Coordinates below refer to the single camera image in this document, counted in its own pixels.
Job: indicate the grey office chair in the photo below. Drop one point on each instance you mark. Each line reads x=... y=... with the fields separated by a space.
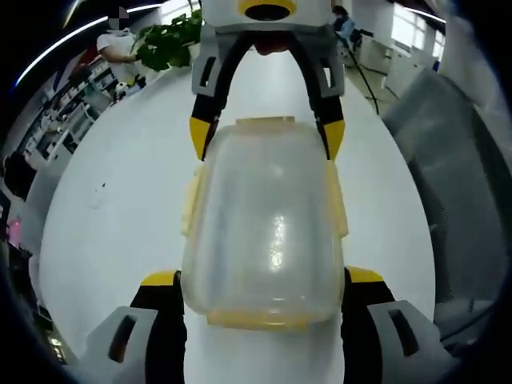
x=452 y=200

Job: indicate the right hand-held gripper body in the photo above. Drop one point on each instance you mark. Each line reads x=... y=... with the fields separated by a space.
x=267 y=16

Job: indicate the person's right hand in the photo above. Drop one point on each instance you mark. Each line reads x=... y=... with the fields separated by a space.
x=271 y=48

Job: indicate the clear plastic food container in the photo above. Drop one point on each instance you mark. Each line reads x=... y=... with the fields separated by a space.
x=262 y=224

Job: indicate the white shelf unit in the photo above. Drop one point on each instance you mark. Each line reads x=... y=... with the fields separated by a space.
x=68 y=120

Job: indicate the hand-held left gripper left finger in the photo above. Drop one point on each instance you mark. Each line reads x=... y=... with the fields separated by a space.
x=132 y=340

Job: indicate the green potted plant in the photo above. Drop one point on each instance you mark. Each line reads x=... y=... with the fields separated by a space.
x=168 y=44

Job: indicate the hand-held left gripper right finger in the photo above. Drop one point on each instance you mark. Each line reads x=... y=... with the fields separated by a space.
x=392 y=340

